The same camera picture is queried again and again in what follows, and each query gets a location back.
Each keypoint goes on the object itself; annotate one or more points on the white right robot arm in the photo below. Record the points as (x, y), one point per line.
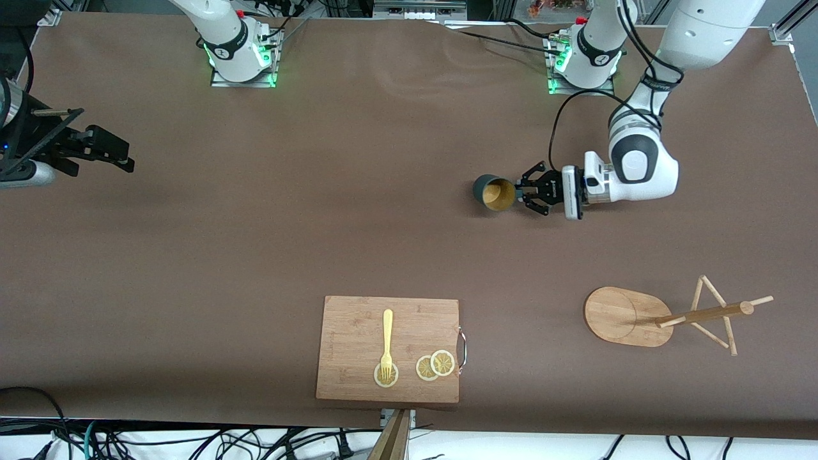
(223, 38)

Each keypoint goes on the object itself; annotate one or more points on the teal mug with yellow inside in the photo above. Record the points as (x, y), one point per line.
(480, 188)

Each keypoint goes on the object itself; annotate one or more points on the wooden post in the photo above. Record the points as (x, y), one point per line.
(391, 444)

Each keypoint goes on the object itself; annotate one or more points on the yellow plastic fork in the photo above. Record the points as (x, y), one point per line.
(387, 332)

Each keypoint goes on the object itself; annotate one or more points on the lemon slice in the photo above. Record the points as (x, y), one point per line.
(443, 363)
(393, 378)

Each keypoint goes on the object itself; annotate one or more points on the brown table mat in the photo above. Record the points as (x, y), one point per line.
(319, 211)

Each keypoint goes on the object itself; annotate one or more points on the wooden mug rack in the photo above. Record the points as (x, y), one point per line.
(620, 316)

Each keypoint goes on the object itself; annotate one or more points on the grey power strip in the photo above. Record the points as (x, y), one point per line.
(415, 9)

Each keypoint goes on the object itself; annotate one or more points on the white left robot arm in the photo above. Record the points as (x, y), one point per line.
(703, 32)

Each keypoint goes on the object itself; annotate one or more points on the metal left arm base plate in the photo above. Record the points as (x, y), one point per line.
(604, 91)

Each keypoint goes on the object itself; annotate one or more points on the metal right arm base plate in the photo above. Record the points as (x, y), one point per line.
(220, 80)

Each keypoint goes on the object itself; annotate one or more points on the aluminium frame profile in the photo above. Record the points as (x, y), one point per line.
(783, 32)

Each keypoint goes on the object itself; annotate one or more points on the small metal bracket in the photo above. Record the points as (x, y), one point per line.
(384, 418)

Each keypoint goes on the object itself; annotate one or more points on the bamboo cutting board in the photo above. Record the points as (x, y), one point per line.
(351, 332)

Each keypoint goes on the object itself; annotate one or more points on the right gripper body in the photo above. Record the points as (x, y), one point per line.
(33, 140)

